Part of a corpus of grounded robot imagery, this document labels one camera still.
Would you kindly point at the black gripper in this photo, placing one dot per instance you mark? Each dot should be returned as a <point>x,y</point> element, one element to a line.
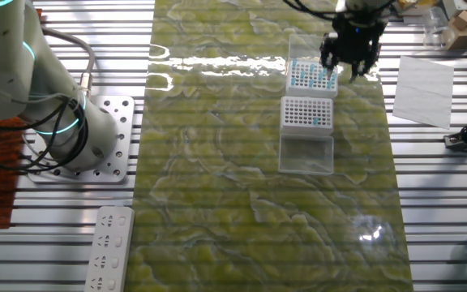
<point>357,38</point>

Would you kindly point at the blue pipette tip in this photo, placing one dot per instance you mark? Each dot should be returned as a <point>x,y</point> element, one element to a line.
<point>324,71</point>
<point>294,63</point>
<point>293,81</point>
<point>310,84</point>
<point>316,120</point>
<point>333,78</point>
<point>302,74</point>
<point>330,85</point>
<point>320,77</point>
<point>311,68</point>

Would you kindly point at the far white pipette tip box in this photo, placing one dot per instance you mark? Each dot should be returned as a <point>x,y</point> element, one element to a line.
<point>306,92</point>

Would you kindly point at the yellow box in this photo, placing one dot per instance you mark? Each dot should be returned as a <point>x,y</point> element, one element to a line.
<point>414,8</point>

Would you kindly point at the white paper sheet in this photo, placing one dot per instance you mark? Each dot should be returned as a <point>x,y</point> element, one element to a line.
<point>424,93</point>

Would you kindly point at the white tip rack clear lid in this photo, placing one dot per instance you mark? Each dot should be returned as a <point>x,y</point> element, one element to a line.
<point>298,129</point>

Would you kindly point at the clear plastic cup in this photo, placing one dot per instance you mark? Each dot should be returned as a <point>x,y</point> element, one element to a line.
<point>438,32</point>

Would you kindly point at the small cardboard box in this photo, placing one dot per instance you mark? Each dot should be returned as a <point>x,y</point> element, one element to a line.
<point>466,36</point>

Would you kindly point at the white box device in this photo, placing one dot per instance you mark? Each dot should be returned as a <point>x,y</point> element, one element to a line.
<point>460,8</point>

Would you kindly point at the green marble pattern mat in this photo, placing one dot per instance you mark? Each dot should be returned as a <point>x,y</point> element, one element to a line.
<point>217,182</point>

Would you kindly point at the white power strip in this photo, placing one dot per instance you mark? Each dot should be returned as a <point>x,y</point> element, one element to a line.
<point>110,227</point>

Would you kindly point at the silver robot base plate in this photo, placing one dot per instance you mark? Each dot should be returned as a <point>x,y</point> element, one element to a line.
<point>125,138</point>

